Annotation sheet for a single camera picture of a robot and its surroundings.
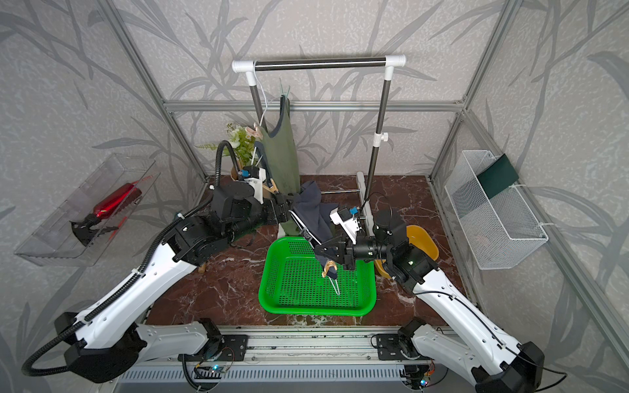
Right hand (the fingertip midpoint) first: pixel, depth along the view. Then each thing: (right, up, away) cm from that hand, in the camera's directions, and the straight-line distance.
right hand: (318, 250), depth 61 cm
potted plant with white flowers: (-30, +33, +30) cm, 53 cm away
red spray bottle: (-60, +5, 0) cm, 60 cm away
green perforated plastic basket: (-10, -17, +25) cm, 32 cm away
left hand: (-8, +12, +4) cm, 15 cm away
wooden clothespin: (+3, -3, -2) cm, 5 cm away
